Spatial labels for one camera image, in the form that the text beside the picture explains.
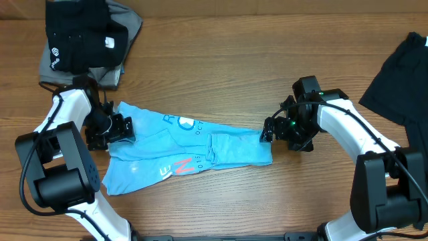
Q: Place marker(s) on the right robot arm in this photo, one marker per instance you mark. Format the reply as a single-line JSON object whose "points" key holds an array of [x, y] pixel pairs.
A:
{"points": [[389, 189]]}

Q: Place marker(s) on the grey folded garment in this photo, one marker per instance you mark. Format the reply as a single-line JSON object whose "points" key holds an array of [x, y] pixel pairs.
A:
{"points": [[105, 76]]}

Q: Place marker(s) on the black folded garment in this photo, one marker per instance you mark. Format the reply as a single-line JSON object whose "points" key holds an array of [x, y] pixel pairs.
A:
{"points": [[82, 35]]}

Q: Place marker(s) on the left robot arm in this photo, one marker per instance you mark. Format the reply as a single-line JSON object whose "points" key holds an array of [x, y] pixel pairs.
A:
{"points": [[59, 175]]}

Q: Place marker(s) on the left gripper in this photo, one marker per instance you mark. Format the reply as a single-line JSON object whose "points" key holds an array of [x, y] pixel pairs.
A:
{"points": [[123, 128]]}

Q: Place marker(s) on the light blue t-shirt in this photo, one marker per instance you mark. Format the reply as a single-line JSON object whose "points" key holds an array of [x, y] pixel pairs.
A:
{"points": [[166, 145]]}

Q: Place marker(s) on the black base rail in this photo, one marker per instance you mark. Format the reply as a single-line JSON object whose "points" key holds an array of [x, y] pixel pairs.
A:
{"points": [[227, 238]]}

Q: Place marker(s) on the black garment at right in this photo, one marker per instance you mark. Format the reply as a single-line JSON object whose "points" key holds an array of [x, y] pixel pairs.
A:
{"points": [[399, 91]]}

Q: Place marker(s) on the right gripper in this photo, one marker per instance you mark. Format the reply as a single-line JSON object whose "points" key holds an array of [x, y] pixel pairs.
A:
{"points": [[305, 145]]}

